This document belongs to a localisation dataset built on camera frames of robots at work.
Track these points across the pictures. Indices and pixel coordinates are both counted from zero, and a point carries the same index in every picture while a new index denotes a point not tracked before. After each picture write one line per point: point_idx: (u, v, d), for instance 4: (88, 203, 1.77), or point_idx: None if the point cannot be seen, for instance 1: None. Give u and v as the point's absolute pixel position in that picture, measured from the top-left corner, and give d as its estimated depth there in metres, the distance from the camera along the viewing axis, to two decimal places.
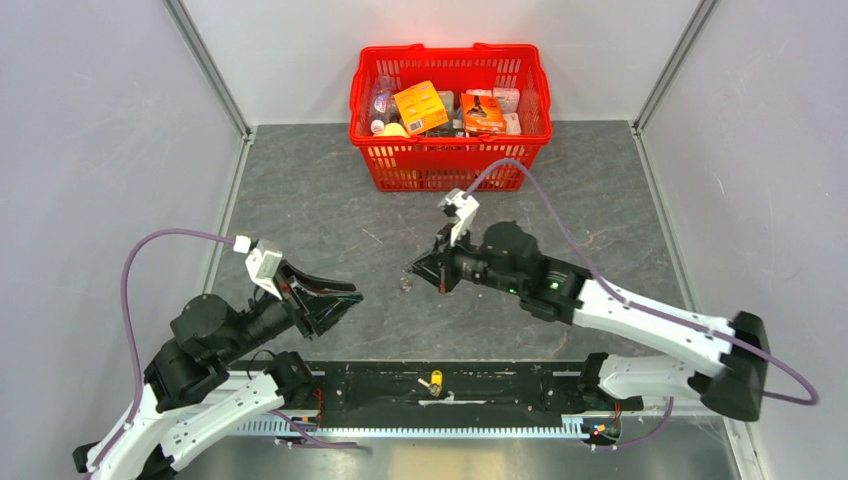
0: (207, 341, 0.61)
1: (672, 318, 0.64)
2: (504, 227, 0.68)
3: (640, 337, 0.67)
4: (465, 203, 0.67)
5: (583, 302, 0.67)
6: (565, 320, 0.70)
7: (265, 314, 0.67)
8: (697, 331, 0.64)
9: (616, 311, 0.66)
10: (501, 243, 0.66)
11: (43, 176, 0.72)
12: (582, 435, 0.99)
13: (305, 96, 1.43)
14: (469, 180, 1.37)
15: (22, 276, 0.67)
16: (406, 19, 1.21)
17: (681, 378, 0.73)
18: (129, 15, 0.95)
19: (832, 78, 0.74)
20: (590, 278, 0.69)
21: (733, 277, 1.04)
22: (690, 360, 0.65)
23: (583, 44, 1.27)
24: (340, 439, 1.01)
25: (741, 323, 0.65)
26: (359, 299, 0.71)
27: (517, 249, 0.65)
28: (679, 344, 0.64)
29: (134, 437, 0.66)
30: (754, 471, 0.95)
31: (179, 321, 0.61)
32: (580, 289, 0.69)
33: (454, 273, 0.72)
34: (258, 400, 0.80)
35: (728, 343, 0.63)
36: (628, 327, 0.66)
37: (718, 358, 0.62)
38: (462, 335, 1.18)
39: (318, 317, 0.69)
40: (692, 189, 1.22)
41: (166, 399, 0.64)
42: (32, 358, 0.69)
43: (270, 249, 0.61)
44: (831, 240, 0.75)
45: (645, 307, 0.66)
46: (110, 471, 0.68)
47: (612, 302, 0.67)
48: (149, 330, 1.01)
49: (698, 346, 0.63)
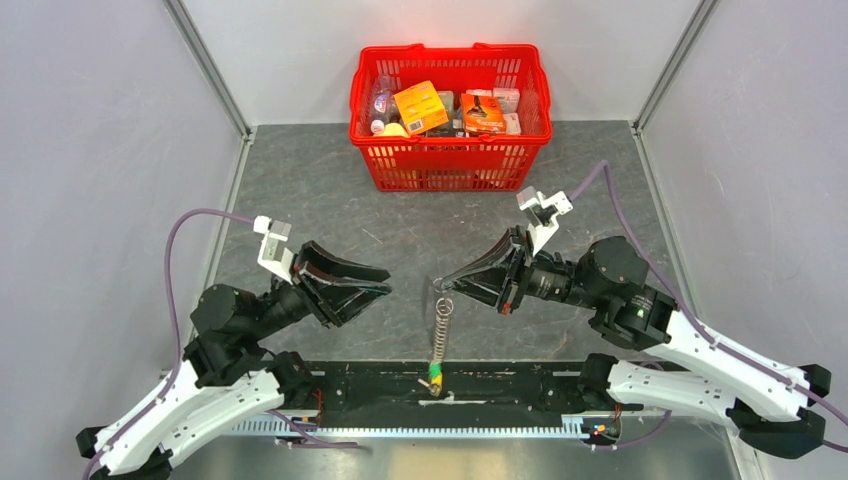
0: (227, 329, 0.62)
1: (758, 367, 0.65)
2: (616, 245, 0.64)
3: (717, 377, 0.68)
4: (564, 208, 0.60)
5: (671, 339, 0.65)
6: (638, 348, 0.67)
7: (283, 298, 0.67)
8: (778, 382, 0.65)
9: (702, 351, 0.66)
10: (616, 267, 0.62)
11: (43, 176, 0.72)
12: (582, 435, 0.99)
13: (306, 96, 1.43)
14: (469, 180, 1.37)
15: (22, 276, 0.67)
16: (406, 19, 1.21)
17: (717, 407, 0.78)
18: (128, 13, 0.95)
19: (832, 77, 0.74)
20: (676, 309, 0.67)
21: (733, 277, 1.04)
22: (761, 405, 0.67)
23: (583, 44, 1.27)
24: (340, 439, 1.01)
25: (815, 376, 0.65)
26: (385, 291, 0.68)
27: (631, 277, 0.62)
28: (760, 392, 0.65)
29: (162, 413, 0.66)
30: (754, 471, 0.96)
31: (195, 312, 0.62)
32: (666, 322, 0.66)
33: (529, 289, 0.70)
34: (260, 397, 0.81)
35: (806, 397, 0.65)
36: (709, 367, 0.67)
37: (796, 412, 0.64)
38: (462, 335, 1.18)
39: (337, 306, 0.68)
40: (692, 189, 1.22)
41: (208, 375, 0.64)
42: (33, 357, 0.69)
43: (271, 222, 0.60)
44: (832, 240, 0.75)
45: (732, 351, 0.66)
46: (124, 451, 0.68)
47: (699, 340, 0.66)
48: (149, 330, 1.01)
49: (779, 398, 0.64)
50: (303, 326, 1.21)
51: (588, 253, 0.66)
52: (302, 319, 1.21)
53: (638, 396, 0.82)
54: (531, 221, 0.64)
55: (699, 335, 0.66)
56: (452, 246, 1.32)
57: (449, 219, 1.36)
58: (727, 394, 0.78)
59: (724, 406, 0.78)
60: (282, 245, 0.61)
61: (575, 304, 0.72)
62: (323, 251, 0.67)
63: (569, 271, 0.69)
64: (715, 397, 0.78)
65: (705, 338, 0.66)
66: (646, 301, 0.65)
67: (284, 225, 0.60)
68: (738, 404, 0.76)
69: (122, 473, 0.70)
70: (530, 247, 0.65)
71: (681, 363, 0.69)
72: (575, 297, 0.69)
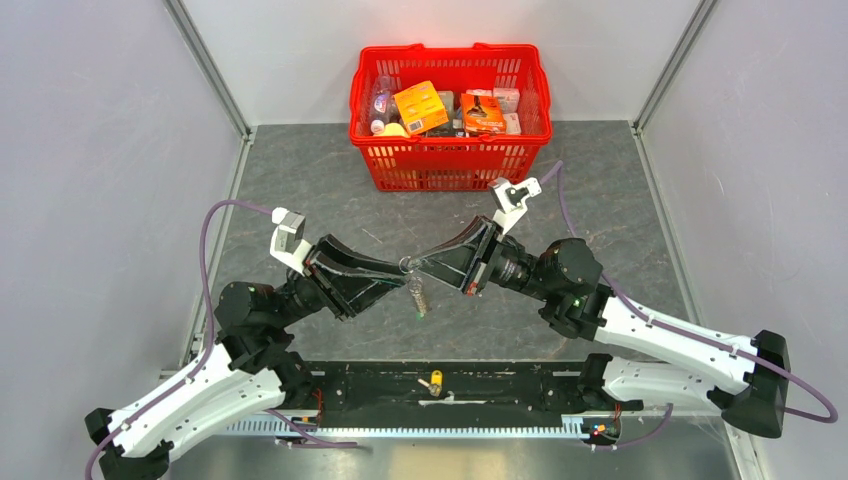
0: (253, 322, 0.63)
1: (698, 338, 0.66)
2: (577, 246, 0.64)
3: (661, 353, 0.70)
4: (532, 190, 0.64)
5: (607, 322, 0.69)
6: (583, 336, 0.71)
7: (300, 290, 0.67)
8: (721, 350, 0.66)
9: (639, 330, 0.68)
10: (577, 269, 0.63)
11: (43, 178, 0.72)
12: (583, 435, 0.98)
13: (306, 96, 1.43)
14: (469, 180, 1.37)
15: (22, 277, 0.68)
16: (407, 19, 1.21)
17: (699, 391, 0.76)
18: (128, 13, 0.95)
19: (832, 78, 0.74)
20: (612, 296, 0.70)
21: (733, 276, 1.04)
22: (711, 375, 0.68)
23: (584, 44, 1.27)
24: (340, 439, 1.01)
25: (764, 341, 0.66)
26: (399, 283, 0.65)
27: (588, 277, 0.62)
28: (703, 362, 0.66)
29: (192, 392, 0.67)
30: (754, 472, 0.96)
31: (217, 310, 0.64)
32: (602, 306, 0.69)
33: (493, 274, 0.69)
34: (262, 394, 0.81)
35: (752, 362, 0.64)
36: (649, 344, 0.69)
37: (743, 378, 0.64)
38: (462, 336, 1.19)
39: (351, 297, 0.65)
40: (692, 189, 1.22)
41: (241, 358, 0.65)
42: (33, 356, 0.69)
43: (286, 213, 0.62)
44: (831, 241, 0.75)
45: (670, 327, 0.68)
46: (143, 431, 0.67)
47: (635, 320, 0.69)
48: (149, 329, 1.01)
49: (723, 365, 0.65)
50: (303, 326, 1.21)
51: (552, 252, 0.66)
52: (302, 319, 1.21)
53: (634, 392, 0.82)
54: (497, 205, 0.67)
55: (635, 314, 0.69)
56: None
57: (449, 219, 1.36)
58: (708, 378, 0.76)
59: (706, 389, 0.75)
60: (292, 237, 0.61)
61: (530, 295, 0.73)
62: (340, 245, 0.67)
63: (529, 263, 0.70)
64: (697, 382, 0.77)
65: (641, 317, 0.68)
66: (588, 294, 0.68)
67: (296, 216, 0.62)
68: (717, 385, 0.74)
69: (134, 455, 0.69)
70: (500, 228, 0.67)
71: (626, 345, 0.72)
72: (531, 289, 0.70)
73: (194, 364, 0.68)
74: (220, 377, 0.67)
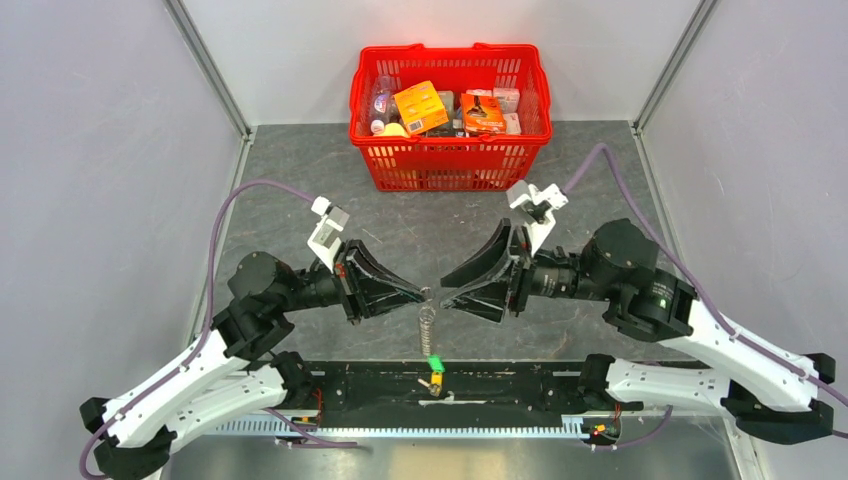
0: (263, 298, 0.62)
1: (777, 358, 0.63)
2: (616, 230, 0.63)
3: (731, 369, 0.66)
4: (560, 201, 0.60)
5: (694, 331, 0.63)
6: (656, 340, 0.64)
7: (319, 283, 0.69)
8: (793, 373, 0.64)
9: (722, 343, 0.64)
10: (622, 253, 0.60)
11: (43, 177, 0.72)
12: (582, 435, 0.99)
13: (306, 96, 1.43)
14: (469, 180, 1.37)
15: (21, 279, 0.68)
16: (407, 19, 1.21)
17: (712, 398, 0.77)
18: (128, 13, 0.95)
19: (832, 77, 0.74)
20: (697, 299, 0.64)
21: (733, 275, 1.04)
22: (772, 396, 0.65)
23: (583, 44, 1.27)
24: (341, 439, 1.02)
25: (824, 365, 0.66)
26: (417, 297, 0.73)
27: (636, 258, 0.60)
28: (778, 384, 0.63)
29: (187, 381, 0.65)
30: (754, 472, 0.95)
31: (236, 278, 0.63)
32: (687, 312, 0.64)
33: (534, 288, 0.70)
34: (264, 391, 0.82)
35: (816, 387, 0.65)
36: (728, 360, 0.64)
37: (809, 403, 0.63)
38: (462, 336, 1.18)
39: (369, 300, 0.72)
40: (692, 188, 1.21)
41: (237, 345, 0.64)
42: (32, 355, 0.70)
43: (331, 207, 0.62)
44: (831, 241, 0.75)
45: (751, 343, 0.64)
46: (139, 420, 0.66)
47: (719, 332, 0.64)
48: (148, 329, 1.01)
49: (794, 389, 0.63)
50: (303, 325, 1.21)
51: (591, 242, 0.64)
52: (302, 319, 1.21)
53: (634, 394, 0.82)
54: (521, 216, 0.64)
55: (719, 326, 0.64)
56: (451, 246, 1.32)
57: (449, 219, 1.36)
58: (721, 384, 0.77)
59: (720, 396, 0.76)
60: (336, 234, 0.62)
61: (586, 299, 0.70)
62: (366, 250, 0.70)
63: (573, 264, 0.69)
64: (710, 388, 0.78)
65: (725, 329, 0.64)
66: (666, 289, 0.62)
67: (343, 215, 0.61)
68: (733, 392, 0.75)
69: (133, 445, 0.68)
70: (528, 249, 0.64)
71: (692, 354, 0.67)
72: (584, 292, 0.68)
73: (189, 351, 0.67)
74: (216, 364, 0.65)
